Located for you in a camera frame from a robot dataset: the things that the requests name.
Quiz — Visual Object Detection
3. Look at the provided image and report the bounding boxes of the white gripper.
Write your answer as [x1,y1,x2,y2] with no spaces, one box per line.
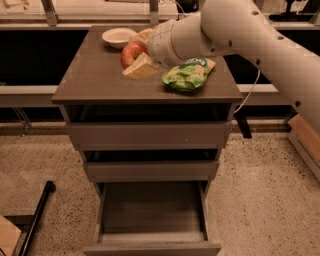
[122,19,183,80]

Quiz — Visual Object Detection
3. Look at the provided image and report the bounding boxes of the red apple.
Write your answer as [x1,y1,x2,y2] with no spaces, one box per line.
[120,42,147,69]

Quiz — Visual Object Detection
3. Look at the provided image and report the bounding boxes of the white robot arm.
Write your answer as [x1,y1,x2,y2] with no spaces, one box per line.
[147,0,320,132]

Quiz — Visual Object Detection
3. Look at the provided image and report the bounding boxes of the grey top drawer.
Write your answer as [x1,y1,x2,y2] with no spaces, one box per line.
[66,122,230,151]

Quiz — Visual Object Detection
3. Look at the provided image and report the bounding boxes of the grey drawer cabinet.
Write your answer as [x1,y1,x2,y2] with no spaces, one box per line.
[51,24,244,256]

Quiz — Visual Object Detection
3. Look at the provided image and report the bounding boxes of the grey middle drawer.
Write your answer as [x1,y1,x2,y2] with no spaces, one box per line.
[84,161,219,182]

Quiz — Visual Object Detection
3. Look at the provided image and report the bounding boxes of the grey open bottom drawer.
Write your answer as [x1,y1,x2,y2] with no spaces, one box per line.
[83,181,221,256]

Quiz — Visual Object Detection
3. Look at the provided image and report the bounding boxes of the white bowl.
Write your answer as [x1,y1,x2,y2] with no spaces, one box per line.
[102,28,136,49]

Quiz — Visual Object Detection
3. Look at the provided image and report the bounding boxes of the green chip bag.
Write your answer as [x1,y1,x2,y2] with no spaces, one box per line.
[162,58,216,92]

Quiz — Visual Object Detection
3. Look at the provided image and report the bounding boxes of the black pole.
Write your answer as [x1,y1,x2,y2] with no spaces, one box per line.
[18,181,56,256]

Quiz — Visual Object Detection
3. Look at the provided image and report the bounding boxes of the cardboard box at right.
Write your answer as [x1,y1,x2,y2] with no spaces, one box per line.
[288,114,320,182]

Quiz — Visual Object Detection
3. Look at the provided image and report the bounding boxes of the cardboard piece at left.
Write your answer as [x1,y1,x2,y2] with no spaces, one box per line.
[0,215,21,256]

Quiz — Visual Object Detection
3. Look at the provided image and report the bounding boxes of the white cable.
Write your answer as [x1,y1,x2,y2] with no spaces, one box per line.
[233,69,262,115]

